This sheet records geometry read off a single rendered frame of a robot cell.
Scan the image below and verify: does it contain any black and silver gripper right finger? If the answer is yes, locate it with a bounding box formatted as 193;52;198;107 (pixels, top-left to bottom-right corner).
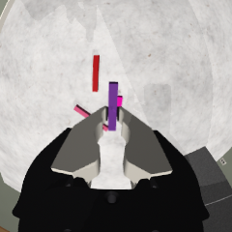
117;106;210;221

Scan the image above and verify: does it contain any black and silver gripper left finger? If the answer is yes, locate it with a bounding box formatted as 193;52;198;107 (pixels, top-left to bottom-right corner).
12;106;108;218

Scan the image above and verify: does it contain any pink rod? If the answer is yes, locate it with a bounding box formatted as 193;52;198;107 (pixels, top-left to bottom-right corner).
73;104;107;131

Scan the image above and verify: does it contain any purple rod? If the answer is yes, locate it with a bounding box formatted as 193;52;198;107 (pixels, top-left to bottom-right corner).
108;81;118;131

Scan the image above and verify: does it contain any red rod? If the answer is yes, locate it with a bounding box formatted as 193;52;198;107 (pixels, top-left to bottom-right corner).
93;55;100;92

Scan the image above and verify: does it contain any magenta rod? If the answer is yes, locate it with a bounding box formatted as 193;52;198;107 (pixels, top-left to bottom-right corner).
117;96;123;106

